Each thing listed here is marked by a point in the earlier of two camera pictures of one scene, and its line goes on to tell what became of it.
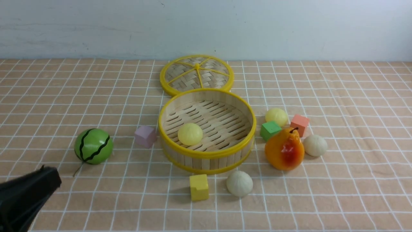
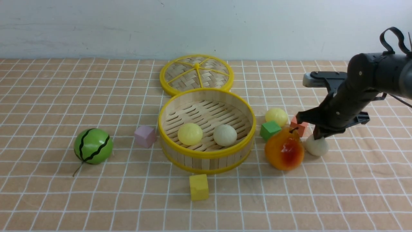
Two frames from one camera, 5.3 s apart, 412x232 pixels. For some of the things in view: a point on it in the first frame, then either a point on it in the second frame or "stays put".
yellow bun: (190, 134) stays put
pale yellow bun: (276, 115) stays put
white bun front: (239, 183) -> (225, 135)
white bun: (315, 145) stays put
